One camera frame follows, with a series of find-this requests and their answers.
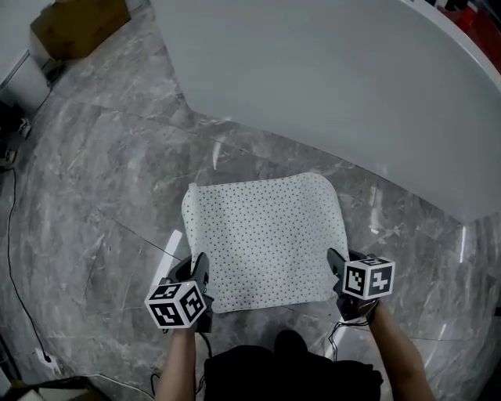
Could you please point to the flat brown cardboard sheet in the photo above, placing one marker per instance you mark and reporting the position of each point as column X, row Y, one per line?
column 51, row 389

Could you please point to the red container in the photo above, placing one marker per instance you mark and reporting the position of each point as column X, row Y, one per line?
column 479, row 23

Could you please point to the black equipment pile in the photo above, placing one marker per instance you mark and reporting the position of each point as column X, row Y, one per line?
column 9, row 133

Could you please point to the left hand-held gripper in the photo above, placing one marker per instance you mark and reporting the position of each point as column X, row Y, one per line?
column 172, row 309

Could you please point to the person's black trousers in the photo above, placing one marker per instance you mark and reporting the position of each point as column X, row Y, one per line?
column 289, row 372

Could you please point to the white bathtub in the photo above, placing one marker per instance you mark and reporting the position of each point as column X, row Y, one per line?
column 332, row 78

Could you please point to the person's left forearm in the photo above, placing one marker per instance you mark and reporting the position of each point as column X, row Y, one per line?
column 182, row 364

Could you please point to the white wall plug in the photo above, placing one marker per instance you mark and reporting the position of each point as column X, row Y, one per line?
column 50, row 362

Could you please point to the brown cardboard box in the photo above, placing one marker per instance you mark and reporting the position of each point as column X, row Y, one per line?
column 78, row 27

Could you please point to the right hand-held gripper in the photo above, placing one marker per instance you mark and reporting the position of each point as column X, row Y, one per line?
column 366, row 280

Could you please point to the white dotted bath mat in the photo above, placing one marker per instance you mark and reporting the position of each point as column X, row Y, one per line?
column 266, row 239

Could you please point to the white cabinet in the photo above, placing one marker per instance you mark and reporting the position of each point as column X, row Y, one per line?
column 21, row 78

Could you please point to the person's right forearm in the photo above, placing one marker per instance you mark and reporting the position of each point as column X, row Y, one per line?
column 399, row 352

